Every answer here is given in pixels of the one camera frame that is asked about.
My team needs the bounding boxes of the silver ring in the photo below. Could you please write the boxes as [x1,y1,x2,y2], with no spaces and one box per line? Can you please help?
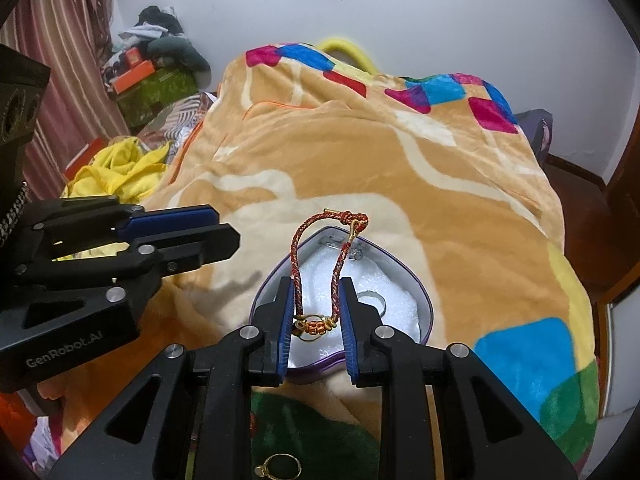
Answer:
[359,291,389,319]

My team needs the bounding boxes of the striped pink curtain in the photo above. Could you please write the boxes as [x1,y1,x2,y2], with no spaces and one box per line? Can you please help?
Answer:
[0,0,127,202]

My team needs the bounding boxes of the yellow cloth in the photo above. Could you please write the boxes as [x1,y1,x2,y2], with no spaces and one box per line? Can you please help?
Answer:
[60,137,174,262]

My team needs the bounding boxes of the orange printed blanket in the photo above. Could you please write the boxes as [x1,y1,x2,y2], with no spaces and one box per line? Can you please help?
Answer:
[30,42,601,480]

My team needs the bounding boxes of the dark pillow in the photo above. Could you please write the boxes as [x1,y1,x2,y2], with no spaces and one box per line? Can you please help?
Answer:
[515,108,555,162]

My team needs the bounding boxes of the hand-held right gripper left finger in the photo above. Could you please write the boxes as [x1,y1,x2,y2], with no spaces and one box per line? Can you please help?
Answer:
[50,276,294,480]

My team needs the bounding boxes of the heart-shaped tin jewelry box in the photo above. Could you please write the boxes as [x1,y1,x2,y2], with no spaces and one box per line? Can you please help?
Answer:
[248,225,434,386]

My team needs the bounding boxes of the gold ring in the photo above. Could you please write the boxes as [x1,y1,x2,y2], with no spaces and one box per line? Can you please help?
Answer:
[253,453,302,480]

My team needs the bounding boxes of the pile of dark clothes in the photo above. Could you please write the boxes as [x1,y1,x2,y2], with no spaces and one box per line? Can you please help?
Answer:
[102,5,212,78]

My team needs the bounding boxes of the yellow hoop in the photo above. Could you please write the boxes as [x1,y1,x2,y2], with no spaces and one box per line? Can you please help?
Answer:
[317,36,379,76]

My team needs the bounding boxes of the small silver jewelry piece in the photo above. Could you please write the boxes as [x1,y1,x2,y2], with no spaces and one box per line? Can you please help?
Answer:
[326,237,364,262]

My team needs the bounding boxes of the red braided bracelet gold beads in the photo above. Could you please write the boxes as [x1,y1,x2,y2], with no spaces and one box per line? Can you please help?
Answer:
[290,209,369,344]

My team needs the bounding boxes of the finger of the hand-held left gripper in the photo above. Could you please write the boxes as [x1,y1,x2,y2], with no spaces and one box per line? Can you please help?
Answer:
[4,223,241,354]
[25,196,220,258]

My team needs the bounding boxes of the green patterned box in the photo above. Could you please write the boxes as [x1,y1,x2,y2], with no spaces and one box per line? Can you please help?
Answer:
[116,67,199,129]

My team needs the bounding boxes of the leaf patterned cloth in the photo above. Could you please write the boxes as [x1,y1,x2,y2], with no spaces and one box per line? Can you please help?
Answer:
[142,92,217,163]

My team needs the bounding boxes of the orange box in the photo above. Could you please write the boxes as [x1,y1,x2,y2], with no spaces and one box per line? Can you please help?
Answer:
[112,59,156,94]

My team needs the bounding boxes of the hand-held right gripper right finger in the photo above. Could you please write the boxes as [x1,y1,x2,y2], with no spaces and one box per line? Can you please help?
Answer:
[338,276,579,480]

